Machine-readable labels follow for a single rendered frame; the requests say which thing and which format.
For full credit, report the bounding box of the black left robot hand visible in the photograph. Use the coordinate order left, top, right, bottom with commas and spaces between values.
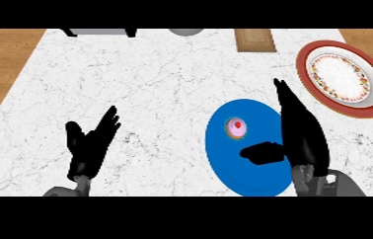
63, 105, 122, 183

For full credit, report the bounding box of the pink cupcake with cherry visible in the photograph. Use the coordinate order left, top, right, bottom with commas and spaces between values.
223, 116, 249, 141

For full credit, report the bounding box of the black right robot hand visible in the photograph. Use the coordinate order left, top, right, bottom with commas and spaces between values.
239, 77, 330, 178

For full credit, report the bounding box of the blue plate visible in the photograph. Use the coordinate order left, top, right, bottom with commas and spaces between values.
203, 98, 296, 198

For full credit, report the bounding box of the brown wooden board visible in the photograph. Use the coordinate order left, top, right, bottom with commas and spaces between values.
233, 29, 279, 53

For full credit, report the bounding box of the grey round object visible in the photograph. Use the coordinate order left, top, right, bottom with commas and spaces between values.
168, 29, 206, 38

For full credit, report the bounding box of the red rimmed floral plate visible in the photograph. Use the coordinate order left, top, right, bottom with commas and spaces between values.
295, 40, 373, 120

